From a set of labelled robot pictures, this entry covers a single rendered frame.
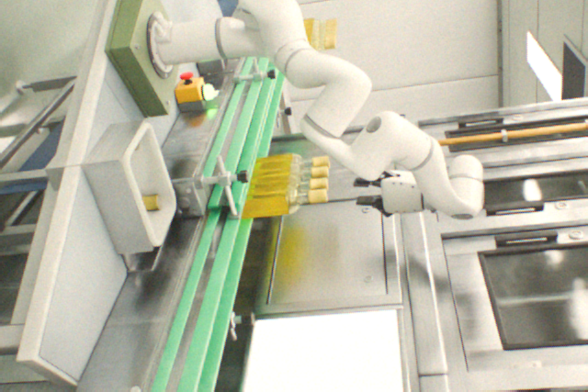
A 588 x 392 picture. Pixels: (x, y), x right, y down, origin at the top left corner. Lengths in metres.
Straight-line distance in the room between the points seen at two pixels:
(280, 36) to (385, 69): 6.44
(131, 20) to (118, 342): 0.69
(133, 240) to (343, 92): 0.52
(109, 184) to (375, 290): 0.63
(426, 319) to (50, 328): 0.75
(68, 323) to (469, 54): 6.96
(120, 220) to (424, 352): 0.66
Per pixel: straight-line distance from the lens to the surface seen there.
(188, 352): 1.19
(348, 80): 1.23
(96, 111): 1.35
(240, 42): 1.46
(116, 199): 1.28
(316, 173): 1.65
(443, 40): 7.68
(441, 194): 1.33
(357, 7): 7.48
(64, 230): 1.19
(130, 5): 1.52
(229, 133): 1.67
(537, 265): 1.58
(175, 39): 1.50
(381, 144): 1.23
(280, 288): 1.52
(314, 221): 1.71
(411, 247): 1.58
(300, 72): 1.26
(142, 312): 1.28
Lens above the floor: 1.34
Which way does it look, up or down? 9 degrees down
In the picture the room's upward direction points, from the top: 83 degrees clockwise
